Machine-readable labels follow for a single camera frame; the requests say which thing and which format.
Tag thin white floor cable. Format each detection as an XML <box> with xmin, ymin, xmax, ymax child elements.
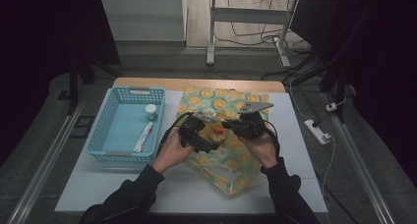
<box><xmin>278</xmin><ymin>53</ymin><xmax>316</xmax><ymax>122</ymax></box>

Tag white power strip cable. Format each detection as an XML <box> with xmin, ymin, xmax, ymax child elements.
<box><xmin>319</xmin><ymin>132</ymin><xmax>337</xmax><ymax>198</ymax></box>

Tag small white jar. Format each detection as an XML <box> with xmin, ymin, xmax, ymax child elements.
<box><xmin>145</xmin><ymin>103</ymin><xmax>158</xmax><ymax>122</ymax></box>

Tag black floor cables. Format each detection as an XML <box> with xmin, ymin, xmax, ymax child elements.
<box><xmin>214</xmin><ymin>0</ymin><xmax>313</xmax><ymax>56</ymax></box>

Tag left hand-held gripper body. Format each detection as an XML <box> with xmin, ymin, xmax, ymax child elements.
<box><xmin>178</xmin><ymin>110</ymin><xmax>214</xmax><ymax>150</ymax></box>

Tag white cabinet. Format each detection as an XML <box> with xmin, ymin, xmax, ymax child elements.
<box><xmin>98</xmin><ymin>0</ymin><xmax>188</xmax><ymax>42</ymax></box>

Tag orange print cloth bag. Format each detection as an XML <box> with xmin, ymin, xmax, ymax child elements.
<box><xmin>176</xmin><ymin>84</ymin><xmax>270</xmax><ymax>196</ymax></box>

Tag person's right hand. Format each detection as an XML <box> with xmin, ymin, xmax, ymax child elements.
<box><xmin>237</xmin><ymin>132</ymin><xmax>279</xmax><ymax>170</ymax></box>

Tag white metal desk frame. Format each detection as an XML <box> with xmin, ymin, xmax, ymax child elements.
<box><xmin>206</xmin><ymin>0</ymin><xmax>300</xmax><ymax>68</ymax></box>

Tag person's left hand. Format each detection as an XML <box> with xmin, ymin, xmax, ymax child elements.
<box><xmin>151</xmin><ymin>128</ymin><xmax>195</xmax><ymax>175</ymax></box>

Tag white tube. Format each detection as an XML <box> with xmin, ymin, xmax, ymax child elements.
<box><xmin>133</xmin><ymin>121</ymin><xmax>154</xmax><ymax>153</ymax></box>

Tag right hand-held gripper cable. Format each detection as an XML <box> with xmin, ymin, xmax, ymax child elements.
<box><xmin>262</xmin><ymin>120</ymin><xmax>281</xmax><ymax>157</ymax></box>

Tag white table mat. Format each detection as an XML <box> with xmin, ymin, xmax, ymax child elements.
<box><xmin>54</xmin><ymin>89</ymin><xmax>328</xmax><ymax>215</ymax></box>

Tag blue plastic basket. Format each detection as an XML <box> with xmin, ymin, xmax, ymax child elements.
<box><xmin>86</xmin><ymin>85</ymin><xmax>166</xmax><ymax>164</ymax></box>

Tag black metal stand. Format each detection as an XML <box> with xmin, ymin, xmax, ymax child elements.
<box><xmin>288</xmin><ymin>7</ymin><xmax>362</xmax><ymax>124</ymax></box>
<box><xmin>67</xmin><ymin>50</ymin><xmax>114</xmax><ymax>116</ymax></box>

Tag white power strip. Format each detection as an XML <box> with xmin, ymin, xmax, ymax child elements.
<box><xmin>303</xmin><ymin>119</ymin><xmax>332</xmax><ymax>145</ymax></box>

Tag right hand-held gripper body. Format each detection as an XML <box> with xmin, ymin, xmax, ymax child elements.
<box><xmin>238</xmin><ymin>100</ymin><xmax>274</xmax><ymax>140</ymax></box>

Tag aluminium floor rail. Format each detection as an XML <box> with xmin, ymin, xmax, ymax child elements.
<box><xmin>323</xmin><ymin>92</ymin><xmax>397</xmax><ymax>224</ymax></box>
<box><xmin>6</xmin><ymin>85</ymin><xmax>90</xmax><ymax>224</ymax></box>

